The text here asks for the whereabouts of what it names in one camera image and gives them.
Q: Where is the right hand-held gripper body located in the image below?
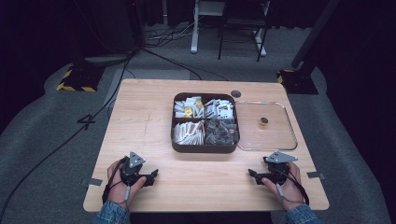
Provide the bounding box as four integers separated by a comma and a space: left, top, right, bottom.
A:
262, 150, 299, 187

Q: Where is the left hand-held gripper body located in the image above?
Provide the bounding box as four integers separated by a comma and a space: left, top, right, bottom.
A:
120, 151, 157, 188

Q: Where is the person's left hand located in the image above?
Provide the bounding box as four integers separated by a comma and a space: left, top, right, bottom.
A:
106, 159, 148, 208

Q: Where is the person's right hand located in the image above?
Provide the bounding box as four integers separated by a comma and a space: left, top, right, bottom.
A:
261, 161, 304, 212

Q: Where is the clear lid with gold knob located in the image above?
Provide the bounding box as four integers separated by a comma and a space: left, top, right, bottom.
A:
235, 99, 299, 152

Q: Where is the pile of grey tea bags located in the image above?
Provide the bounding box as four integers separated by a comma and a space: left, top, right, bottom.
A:
204, 119, 240, 147

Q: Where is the pile of white orange sticks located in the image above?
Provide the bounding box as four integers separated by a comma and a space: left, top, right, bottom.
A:
172, 119, 206, 147

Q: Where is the dark brown compartment box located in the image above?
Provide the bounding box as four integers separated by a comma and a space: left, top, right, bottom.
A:
170, 91, 241, 154

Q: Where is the pile of white dark-print sachets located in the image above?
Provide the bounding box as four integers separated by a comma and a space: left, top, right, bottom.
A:
204, 97, 235, 120

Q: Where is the pile of white yellow packets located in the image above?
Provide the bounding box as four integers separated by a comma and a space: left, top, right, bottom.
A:
174, 95, 205, 119

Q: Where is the black yellow striped stand base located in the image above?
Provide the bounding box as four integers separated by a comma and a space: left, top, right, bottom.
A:
56, 63, 106, 93
276, 68, 319, 95

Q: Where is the right hand-held gripper cable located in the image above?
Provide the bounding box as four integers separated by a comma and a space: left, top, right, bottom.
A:
270, 167, 311, 207

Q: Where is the hand-held gripper cable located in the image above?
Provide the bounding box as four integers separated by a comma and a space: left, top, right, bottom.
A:
101, 157, 132, 209
270, 167, 311, 207

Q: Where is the left hand-held gripper cable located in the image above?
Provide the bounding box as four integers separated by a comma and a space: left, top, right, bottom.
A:
101, 157, 132, 209

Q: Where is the long black floor cable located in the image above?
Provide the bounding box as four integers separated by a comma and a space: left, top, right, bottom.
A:
0, 46, 138, 220

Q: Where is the bundle of floor cables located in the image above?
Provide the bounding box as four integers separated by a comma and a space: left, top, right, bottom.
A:
143, 18, 200, 49

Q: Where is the dark slanted stand post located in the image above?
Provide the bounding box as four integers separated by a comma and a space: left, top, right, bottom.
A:
290, 0, 341, 70

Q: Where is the white desk leg frame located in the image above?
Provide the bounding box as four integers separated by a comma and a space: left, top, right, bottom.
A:
190, 0, 268, 58

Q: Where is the black metal chair frame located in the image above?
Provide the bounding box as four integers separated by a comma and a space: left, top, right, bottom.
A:
217, 0, 271, 63

